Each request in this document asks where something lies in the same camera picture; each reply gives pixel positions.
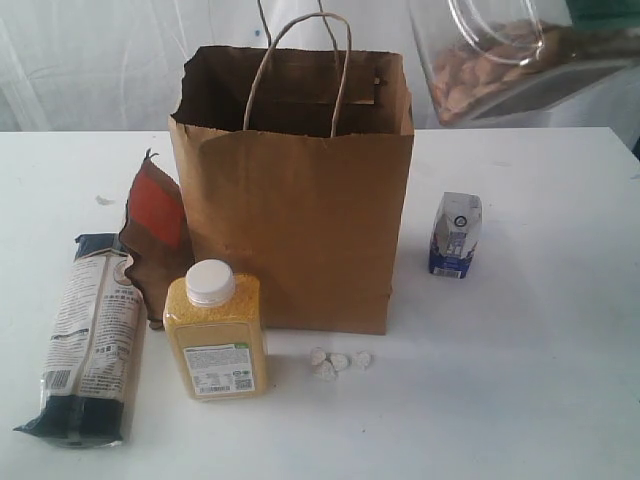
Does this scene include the brown paper bag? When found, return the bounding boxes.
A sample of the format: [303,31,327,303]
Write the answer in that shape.
[169,40,414,335]

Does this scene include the clear jar gold lid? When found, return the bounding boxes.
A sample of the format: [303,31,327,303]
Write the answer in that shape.
[408,0,639,126]

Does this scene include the white wrapped candy far left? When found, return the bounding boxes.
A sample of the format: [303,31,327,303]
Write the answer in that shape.
[310,348,326,366]

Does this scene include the white wrapped candy middle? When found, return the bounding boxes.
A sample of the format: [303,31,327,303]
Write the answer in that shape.
[327,353,350,372]

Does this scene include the white wrapped candy right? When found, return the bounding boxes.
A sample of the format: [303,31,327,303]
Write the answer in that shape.
[351,351,373,370]

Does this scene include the yellow millet bottle white cap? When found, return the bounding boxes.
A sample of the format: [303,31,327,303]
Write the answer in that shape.
[163,259,268,401]

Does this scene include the small blue white milk carton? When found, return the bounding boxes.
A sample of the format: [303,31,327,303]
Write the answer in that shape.
[428,192,482,279]

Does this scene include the brown red snack pouch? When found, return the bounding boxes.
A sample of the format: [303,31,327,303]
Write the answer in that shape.
[119,150,194,330]

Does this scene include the noodle packet dark blue ends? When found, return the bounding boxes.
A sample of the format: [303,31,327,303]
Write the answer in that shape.
[16,233,141,448]

